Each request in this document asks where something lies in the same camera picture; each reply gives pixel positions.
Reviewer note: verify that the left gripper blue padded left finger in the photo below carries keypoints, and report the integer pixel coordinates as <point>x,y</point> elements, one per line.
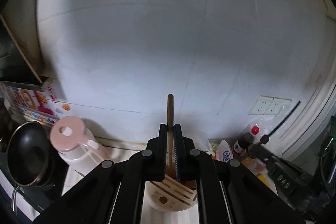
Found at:
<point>155,164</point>

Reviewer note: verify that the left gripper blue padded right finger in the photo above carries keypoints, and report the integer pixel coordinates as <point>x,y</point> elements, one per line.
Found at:
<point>183,159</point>

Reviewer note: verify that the clear plastic bag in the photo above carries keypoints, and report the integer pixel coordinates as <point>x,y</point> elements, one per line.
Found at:
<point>203,144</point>

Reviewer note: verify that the beige cylindrical utensil holder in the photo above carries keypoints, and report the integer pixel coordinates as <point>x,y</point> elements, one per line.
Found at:
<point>169,196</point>

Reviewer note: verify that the striped cat tablecloth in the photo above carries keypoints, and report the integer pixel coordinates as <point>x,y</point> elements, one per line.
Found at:
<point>123,152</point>

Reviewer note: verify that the black cap sauce bottle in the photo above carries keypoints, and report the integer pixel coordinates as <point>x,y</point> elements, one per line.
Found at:
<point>243,142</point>

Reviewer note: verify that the pink white electric kettle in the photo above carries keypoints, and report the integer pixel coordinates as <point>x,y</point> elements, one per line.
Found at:
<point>76,145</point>

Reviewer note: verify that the red cap sauce bottle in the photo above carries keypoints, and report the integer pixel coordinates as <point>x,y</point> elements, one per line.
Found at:
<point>254,128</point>

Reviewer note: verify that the black induction cooktop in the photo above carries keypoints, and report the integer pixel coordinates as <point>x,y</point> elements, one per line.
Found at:
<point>41,197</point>

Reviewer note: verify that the white wall socket panel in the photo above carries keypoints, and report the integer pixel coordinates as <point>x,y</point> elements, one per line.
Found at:
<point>266,105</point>

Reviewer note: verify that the black wok with handle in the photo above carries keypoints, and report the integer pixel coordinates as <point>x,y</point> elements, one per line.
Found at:
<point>28,155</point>

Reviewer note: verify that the colourful wall sticker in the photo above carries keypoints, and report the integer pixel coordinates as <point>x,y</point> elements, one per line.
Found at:
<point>43,106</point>

